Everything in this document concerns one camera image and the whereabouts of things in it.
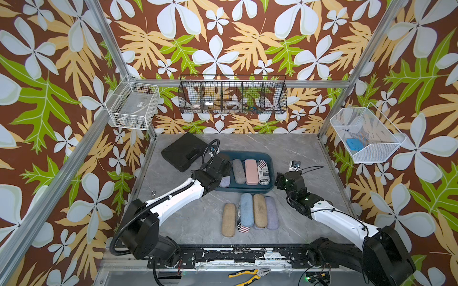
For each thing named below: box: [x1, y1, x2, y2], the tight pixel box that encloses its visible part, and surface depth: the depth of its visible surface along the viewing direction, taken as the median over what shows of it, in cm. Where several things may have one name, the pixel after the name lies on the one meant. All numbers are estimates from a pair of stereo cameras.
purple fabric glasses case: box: [218, 175, 231, 188], surface depth 82 cm
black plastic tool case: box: [161, 132, 209, 173], surface depth 107 cm
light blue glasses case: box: [240, 193, 255, 228], surface depth 82 cm
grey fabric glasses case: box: [231, 158, 246, 185], surface depth 100 cm
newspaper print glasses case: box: [257, 159, 271, 186], surface depth 100 cm
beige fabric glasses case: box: [221, 202, 237, 238], surface depth 84 cm
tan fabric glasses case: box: [253, 193, 268, 229], surface depth 82 cm
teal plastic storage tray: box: [215, 150, 275, 194], surface depth 100 cm
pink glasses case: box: [245, 159, 259, 186], surface depth 100 cm
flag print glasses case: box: [236, 203, 251, 233], surface depth 82 cm
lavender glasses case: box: [264, 196, 279, 230], surface depth 85 cm
